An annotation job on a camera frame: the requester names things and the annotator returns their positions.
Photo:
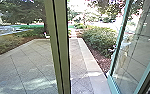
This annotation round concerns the low plant bed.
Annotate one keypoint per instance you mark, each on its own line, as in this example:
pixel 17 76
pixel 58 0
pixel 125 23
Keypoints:
pixel 11 43

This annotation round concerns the green door frame post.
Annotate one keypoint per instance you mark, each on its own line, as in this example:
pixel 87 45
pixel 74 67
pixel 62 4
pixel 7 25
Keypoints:
pixel 59 50

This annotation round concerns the small green bush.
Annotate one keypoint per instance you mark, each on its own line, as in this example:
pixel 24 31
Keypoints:
pixel 80 26

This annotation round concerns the green glass door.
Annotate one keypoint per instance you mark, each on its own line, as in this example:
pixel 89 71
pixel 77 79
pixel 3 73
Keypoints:
pixel 137 50

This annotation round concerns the bright green lawn strip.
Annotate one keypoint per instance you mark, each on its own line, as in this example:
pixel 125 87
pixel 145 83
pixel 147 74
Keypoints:
pixel 27 26

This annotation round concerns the large green bush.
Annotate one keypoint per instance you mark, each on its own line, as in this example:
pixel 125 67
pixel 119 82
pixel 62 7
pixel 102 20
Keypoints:
pixel 99 40

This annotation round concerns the large tree with trunk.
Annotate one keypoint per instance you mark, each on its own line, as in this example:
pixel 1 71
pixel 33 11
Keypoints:
pixel 24 10

